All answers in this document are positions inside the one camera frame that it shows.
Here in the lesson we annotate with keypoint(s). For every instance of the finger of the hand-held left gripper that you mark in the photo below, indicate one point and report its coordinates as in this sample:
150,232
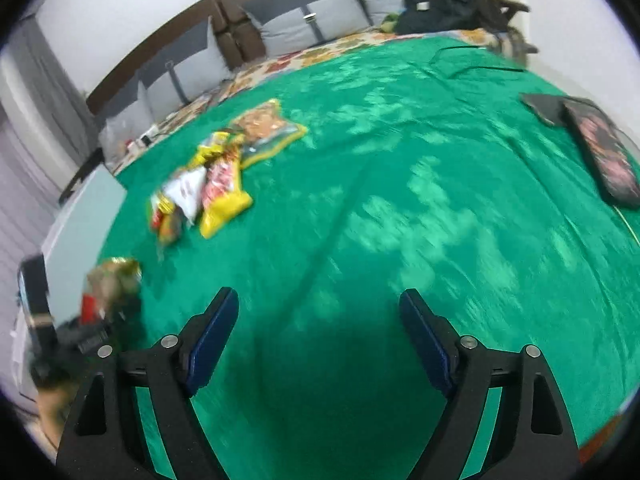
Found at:
129,312

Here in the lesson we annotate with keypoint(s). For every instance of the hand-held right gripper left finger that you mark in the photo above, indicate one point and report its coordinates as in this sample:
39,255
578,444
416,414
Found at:
215,340

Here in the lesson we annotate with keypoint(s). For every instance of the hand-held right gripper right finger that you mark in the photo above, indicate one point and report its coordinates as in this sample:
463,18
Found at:
425,335

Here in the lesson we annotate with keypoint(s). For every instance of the gold brown snack packet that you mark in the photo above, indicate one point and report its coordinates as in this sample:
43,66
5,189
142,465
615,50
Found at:
115,272

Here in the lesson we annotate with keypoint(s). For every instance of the clear yellow-edged snack packet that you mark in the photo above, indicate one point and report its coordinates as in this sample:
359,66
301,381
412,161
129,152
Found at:
260,122

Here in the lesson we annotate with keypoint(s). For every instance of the person's left forearm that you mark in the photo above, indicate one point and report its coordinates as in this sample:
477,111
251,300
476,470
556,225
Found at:
50,412

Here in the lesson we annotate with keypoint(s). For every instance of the small red yellow snack packet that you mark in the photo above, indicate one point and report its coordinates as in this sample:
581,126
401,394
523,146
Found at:
167,227

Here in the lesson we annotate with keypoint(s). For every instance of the large yellow red snack packet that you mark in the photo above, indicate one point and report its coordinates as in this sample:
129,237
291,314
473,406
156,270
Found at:
220,210

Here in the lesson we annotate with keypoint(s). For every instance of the white snack packet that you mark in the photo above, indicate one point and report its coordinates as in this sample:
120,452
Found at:
182,187

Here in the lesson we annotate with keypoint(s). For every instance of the green blanket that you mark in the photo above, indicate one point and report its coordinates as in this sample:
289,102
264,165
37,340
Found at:
400,185

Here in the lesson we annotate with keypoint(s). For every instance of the grey curtain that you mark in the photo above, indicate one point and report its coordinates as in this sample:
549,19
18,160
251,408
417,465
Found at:
45,75

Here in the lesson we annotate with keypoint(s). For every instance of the black floral case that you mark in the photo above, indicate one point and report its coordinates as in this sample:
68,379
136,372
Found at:
600,145

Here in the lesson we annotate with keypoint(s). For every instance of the dark flat pouch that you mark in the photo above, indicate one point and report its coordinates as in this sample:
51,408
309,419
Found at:
545,105

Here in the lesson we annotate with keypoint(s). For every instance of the floral bedsheet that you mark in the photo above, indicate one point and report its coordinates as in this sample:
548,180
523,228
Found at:
300,57

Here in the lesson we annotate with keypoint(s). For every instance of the brown wooden bed frame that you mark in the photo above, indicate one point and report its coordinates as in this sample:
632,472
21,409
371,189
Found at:
600,440

